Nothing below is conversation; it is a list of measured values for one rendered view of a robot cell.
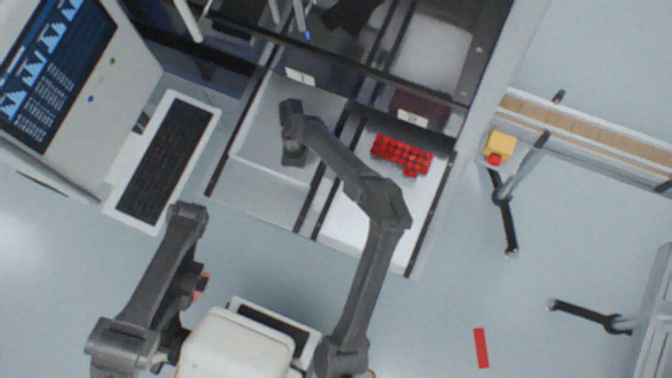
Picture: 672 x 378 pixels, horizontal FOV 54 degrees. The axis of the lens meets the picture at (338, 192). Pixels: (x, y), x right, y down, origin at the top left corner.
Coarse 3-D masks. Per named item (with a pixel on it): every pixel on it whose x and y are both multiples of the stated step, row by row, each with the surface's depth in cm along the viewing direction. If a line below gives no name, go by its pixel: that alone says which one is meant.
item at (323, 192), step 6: (330, 174) 192; (324, 180) 194; (330, 180) 193; (324, 186) 193; (330, 186) 193; (318, 192) 193; (324, 192) 193; (318, 198) 192; (324, 198) 192; (318, 204) 192; (318, 210) 191
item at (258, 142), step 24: (264, 96) 201; (288, 96) 201; (312, 96) 200; (336, 96) 200; (264, 120) 199; (336, 120) 195; (240, 144) 197; (264, 144) 197; (264, 168) 193; (288, 168) 195; (312, 168) 195
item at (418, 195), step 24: (360, 144) 195; (384, 168) 194; (432, 168) 193; (336, 192) 189; (408, 192) 192; (432, 192) 191; (336, 216) 191; (360, 216) 190; (336, 240) 186; (360, 240) 189; (408, 240) 188
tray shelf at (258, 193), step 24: (264, 72) 203; (384, 120) 198; (408, 144) 196; (432, 144) 195; (240, 168) 196; (456, 168) 193; (216, 192) 194; (240, 192) 194; (264, 192) 194; (288, 192) 193; (264, 216) 192; (288, 216) 191; (312, 216) 191; (312, 240) 190; (432, 240) 188
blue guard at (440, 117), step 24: (120, 0) 188; (144, 0) 181; (168, 24) 190; (216, 24) 176; (216, 48) 193; (240, 48) 185; (264, 48) 179; (288, 48) 172; (312, 72) 181; (336, 72) 174; (360, 96) 183; (384, 96) 176; (408, 96) 170; (432, 120) 179; (456, 120) 172
